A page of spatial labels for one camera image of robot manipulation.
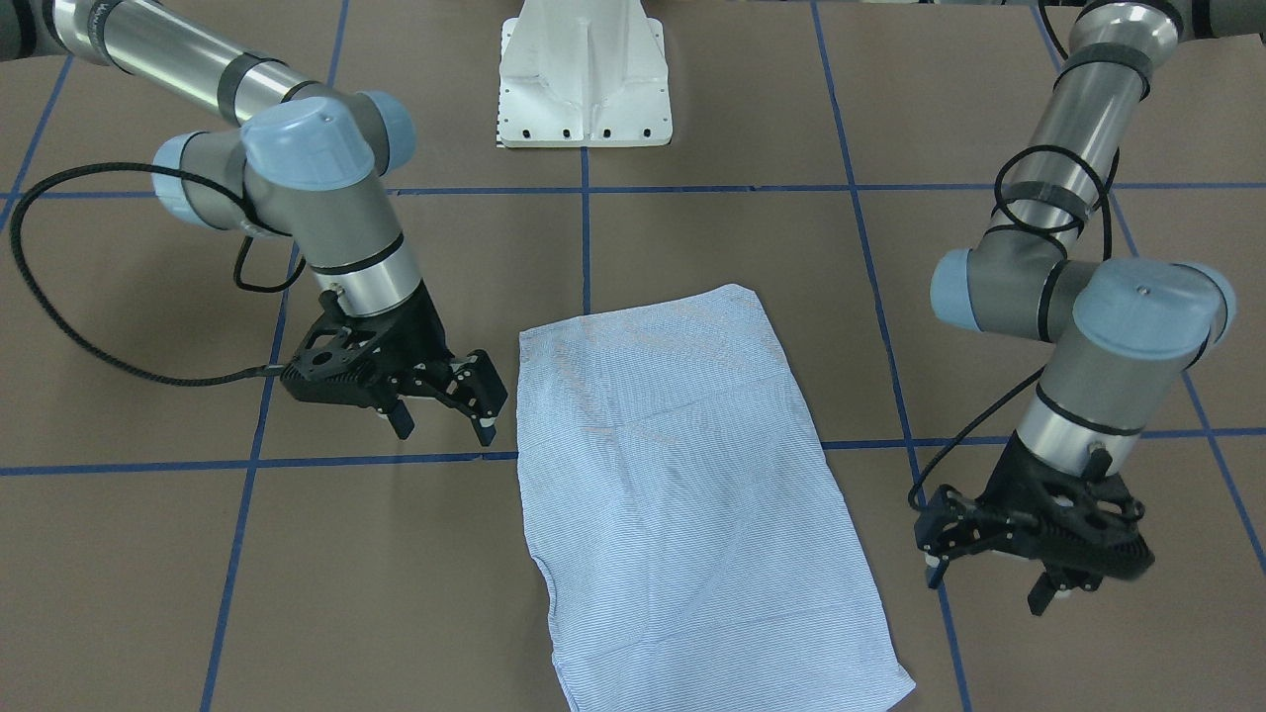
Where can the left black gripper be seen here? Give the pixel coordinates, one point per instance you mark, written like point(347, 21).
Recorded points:
point(1011, 478)

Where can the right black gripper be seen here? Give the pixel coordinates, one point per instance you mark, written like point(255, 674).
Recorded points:
point(419, 334)

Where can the blue striped button shirt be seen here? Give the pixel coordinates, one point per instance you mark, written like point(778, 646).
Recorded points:
point(697, 550)

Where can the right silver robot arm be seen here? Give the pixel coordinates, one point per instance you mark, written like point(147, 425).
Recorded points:
point(299, 173)

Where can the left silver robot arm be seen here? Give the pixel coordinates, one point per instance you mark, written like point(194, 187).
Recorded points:
point(1123, 329)

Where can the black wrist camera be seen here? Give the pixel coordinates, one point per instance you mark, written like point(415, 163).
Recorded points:
point(339, 365)

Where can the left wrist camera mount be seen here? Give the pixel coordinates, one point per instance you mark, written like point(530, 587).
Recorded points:
point(1090, 529)

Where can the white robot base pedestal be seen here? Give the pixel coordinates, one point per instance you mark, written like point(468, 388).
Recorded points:
point(590, 74)

